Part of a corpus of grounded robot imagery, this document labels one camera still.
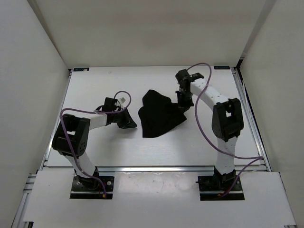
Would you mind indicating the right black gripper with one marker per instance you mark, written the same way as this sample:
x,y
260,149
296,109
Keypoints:
x,y
182,105

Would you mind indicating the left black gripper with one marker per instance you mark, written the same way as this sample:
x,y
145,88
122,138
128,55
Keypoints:
x,y
128,122

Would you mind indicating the black skirt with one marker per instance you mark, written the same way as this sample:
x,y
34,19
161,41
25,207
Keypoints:
x,y
159,115

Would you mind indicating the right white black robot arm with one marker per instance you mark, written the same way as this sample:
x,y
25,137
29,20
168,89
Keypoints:
x,y
227,120

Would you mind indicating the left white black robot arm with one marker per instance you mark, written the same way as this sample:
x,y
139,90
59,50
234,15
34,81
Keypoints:
x,y
70,139

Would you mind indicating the blue label sticker right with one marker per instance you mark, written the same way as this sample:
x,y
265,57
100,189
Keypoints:
x,y
221,67

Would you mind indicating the blue label sticker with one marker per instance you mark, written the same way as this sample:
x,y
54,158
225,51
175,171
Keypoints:
x,y
221,67
81,69

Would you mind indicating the blue label sticker left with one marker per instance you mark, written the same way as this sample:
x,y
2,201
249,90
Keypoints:
x,y
81,69

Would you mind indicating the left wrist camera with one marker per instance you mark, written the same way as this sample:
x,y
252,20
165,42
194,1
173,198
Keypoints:
x,y
122,99

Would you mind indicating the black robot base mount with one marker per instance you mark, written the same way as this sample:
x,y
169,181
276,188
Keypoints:
x,y
83,188

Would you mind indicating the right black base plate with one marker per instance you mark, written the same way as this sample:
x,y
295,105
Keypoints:
x,y
210,189

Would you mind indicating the aluminium table edge rail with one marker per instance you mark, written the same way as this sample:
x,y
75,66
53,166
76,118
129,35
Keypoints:
x,y
162,168

